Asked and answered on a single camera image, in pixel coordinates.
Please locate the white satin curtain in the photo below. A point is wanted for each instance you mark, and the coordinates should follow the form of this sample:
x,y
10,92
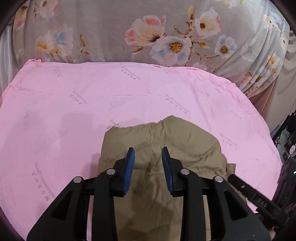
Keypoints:
x,y
8,63

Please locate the grey floral blanket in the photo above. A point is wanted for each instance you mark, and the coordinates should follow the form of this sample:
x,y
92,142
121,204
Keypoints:
x,y
243,41

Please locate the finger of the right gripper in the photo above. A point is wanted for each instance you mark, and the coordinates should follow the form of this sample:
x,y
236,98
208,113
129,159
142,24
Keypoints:
x,y
267,209

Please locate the olive quilted jacket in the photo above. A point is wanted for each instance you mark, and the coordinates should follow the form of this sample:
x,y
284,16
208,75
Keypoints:
x,y
148,211

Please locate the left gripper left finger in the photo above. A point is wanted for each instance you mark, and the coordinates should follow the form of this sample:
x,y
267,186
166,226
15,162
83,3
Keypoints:
x,y
66,217

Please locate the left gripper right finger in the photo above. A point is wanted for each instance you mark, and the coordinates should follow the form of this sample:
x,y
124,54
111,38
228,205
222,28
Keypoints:
x,y
230,217

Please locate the pink bed sheet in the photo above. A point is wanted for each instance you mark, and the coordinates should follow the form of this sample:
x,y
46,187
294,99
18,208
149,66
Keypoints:
x,y
54,117

